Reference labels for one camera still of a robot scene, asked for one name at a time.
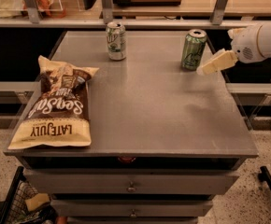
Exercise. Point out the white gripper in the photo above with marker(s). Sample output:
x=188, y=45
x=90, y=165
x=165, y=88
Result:
x=245, y=46

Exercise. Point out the green soda can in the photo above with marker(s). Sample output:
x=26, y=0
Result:
x=193, y=49

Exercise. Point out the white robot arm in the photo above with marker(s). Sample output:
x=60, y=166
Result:
x=264, y=40

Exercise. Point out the white 7up can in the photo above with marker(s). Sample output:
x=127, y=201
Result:
x=116, y=41

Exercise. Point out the brown Late July chip bag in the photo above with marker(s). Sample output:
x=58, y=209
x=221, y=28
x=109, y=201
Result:
x=60, y=116

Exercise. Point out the grey drawer cabinet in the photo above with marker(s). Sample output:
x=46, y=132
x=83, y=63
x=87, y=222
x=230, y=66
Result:
x=177, y=136

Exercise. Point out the upper drawer metal knob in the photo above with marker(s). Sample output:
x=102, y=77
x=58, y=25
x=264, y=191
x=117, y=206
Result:
x=131, y=188

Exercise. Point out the drawer metal knob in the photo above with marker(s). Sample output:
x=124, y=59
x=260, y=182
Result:
x=131, y=188
x=133, y=214

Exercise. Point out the lower drawer metal knob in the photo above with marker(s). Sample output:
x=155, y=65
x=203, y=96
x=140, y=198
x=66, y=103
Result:
x=133, y=214

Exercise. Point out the yellow sponge in basket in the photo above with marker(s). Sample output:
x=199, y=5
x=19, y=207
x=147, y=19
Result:
x=37, y=201

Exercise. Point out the grey metal shelf rail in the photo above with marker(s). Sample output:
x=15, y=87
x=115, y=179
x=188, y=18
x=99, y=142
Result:
x=129, y=24

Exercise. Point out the black wire basket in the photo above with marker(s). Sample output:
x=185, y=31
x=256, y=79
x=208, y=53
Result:
x=14, y=209

